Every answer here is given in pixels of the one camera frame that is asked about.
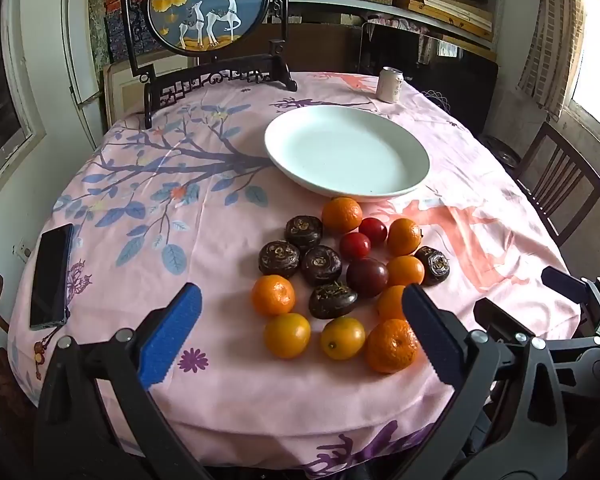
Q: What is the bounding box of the white door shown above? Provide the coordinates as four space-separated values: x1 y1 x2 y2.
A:
60 0 106 136

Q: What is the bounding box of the round deer screen on stand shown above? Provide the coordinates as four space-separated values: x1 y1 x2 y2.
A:
119 0 298 130

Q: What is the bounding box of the dark purple tomato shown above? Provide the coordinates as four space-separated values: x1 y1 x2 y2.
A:
346 257 390 299

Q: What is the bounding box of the black smartphone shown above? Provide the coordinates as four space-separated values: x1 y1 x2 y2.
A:
29 223 75 332

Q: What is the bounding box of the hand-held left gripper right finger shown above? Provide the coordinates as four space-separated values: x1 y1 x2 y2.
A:
395 284 568 480

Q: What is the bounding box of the black glossy panel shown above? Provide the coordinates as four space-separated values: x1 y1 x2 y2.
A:
358 22 499 136

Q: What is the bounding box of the dark wooden slatted chair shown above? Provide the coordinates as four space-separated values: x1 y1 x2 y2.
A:
510 121 600 247

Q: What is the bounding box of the orange mandarin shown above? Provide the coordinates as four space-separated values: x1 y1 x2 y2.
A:
364 318 420 375
251 275 297 317
386 255 425 288
387 217 424 257
376 285 407 322
322 196 364 234

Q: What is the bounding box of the pink floral tablecloth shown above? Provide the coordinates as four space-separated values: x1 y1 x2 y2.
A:
7 71 583 480

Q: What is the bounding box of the dark brown water chestnut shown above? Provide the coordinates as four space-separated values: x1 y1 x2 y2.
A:
258 240 301 278
308 283 359 320
300 245 343 287
414 246 451 287
285 215 324 252

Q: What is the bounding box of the white drink can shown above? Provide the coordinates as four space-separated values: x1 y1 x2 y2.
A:
377 66 406 104

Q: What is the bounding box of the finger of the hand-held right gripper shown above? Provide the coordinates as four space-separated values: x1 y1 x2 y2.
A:
472 297 526 343
541 266 593 311

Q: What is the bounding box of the black round stool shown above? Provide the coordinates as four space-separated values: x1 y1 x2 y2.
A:
480 135 522 171

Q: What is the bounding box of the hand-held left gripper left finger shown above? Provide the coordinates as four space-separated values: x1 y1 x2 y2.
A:
32 282 213 480

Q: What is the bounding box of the yellow-orange smooth citrus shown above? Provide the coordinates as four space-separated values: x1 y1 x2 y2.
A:
320 316 366 361
264 313 312 360

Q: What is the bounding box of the stack of flat wooden frames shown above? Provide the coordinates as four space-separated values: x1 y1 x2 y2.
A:
410 0 496 43

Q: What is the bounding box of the red cherry tomato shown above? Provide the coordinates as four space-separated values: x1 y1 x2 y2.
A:
358 217 388 247
339 232 372 262

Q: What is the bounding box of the white plate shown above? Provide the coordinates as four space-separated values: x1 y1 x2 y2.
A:
264 105 431 203

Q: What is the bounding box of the beige checked curtain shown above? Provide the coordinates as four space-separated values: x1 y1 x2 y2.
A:
517 0 588 121

